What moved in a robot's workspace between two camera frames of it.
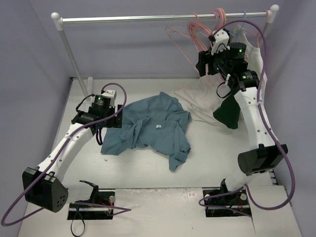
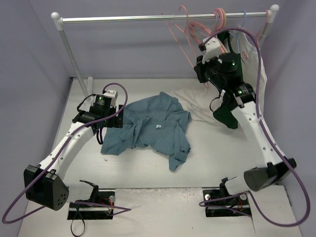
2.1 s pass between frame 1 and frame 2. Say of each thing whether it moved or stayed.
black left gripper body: stayed
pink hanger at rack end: stayed
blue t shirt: stayed
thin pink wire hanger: moved
